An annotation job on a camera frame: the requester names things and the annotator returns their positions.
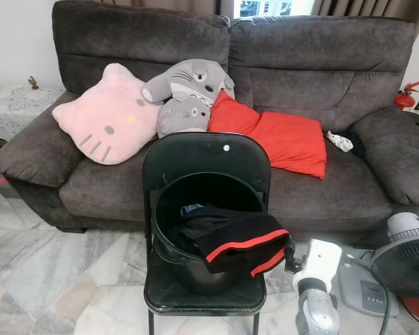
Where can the red cushion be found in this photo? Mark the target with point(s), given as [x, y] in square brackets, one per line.
[283, 137]

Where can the small grey totoro plush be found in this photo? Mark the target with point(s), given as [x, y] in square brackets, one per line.
[183, 117]

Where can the large grey totoro plush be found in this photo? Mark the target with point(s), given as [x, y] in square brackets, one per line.
[192, 79]

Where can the small brass figurine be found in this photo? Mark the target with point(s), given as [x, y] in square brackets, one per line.
[33, 83]

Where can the red fire extinguisher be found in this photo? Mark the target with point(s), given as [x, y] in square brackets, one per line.
[403, 98]

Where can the white black floor fan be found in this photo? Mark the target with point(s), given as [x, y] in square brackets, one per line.
[405, 265]

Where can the side table white lace cover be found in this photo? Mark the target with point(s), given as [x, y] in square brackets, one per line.
[17, 108]

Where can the brown fabric sofa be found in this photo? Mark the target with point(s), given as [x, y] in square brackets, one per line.
[307, 63]

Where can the black plastic bucket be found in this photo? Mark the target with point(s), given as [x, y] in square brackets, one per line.
[206, 190]

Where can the brown curtain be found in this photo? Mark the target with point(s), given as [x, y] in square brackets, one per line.
[153, 5]
[370, 7]

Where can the black folding chair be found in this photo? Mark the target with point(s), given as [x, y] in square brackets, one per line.
[206, 155]

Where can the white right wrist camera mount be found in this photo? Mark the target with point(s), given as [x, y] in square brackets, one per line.
[320, 262]

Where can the small white patterned cloth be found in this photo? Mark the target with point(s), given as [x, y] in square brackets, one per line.
[340, 141]

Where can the black garment red stripes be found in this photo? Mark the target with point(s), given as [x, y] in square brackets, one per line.
[244, 232]

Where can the pink cat face cushion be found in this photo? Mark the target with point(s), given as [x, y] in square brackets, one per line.
[108, 117]

